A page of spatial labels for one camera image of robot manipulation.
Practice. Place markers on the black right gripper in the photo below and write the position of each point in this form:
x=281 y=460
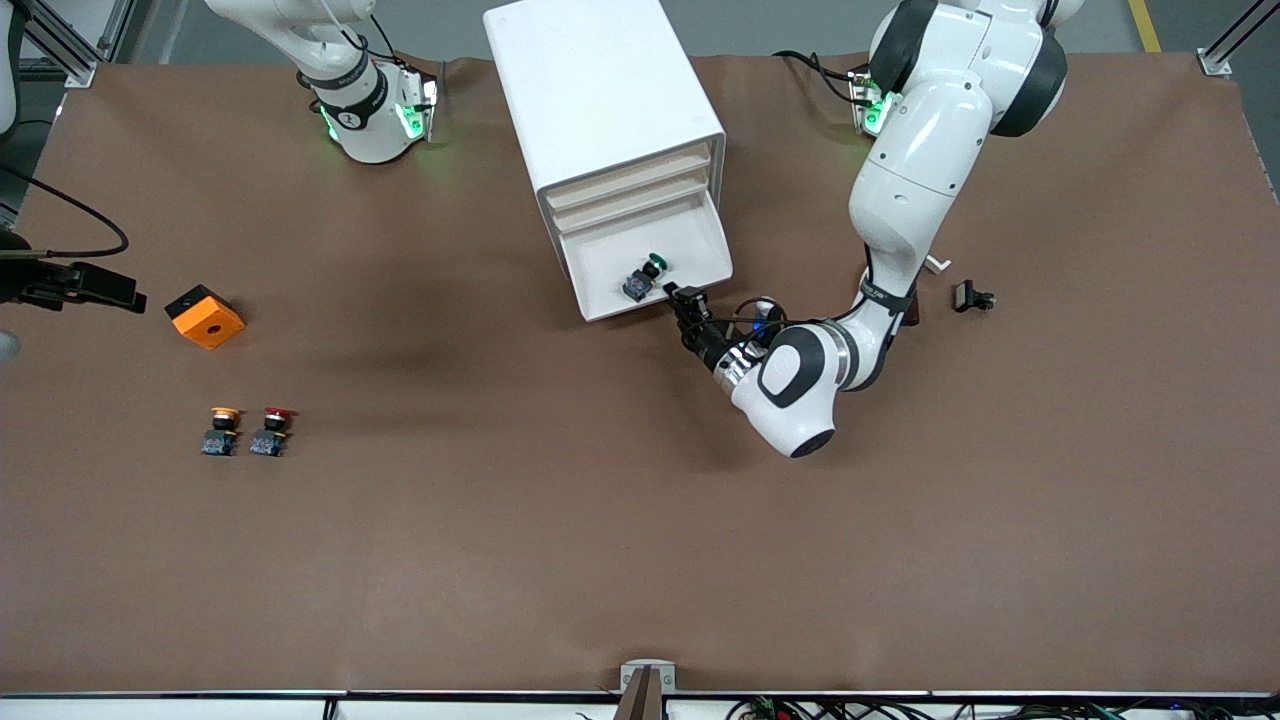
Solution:
x=22 y=281

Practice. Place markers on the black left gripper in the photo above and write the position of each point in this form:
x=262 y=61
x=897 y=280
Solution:
x=707 y=344

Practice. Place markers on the green push button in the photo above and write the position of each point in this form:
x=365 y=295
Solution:
x=637 y=287

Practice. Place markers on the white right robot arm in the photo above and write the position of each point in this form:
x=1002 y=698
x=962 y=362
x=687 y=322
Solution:
x=365 y=120

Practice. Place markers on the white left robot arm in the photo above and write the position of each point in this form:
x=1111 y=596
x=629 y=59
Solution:
x=920 y=160

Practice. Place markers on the yellow push button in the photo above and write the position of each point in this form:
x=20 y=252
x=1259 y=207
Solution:
x=219 y=440

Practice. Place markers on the red push button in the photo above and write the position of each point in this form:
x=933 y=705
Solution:
x=267 y=441

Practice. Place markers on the brown paper table cover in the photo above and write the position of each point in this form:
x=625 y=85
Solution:
x=640 y=500

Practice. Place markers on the brown small electrical component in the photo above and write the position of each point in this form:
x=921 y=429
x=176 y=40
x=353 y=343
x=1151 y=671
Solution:
x=913 y=310

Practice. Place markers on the black small clip component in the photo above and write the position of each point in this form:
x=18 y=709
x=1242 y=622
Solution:
x=965 y=296

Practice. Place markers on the orange black button enclosure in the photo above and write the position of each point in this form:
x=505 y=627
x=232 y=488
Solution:
x=208 y=325

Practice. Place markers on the aluminium frame profile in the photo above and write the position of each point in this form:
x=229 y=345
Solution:
x=75 y=68
x=1215 y=62

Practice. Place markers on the grey metal bracket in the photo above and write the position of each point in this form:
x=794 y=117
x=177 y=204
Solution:
x=627 y=672

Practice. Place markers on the brown mounting post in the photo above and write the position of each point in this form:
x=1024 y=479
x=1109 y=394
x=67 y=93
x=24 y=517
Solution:
x=642 y=700

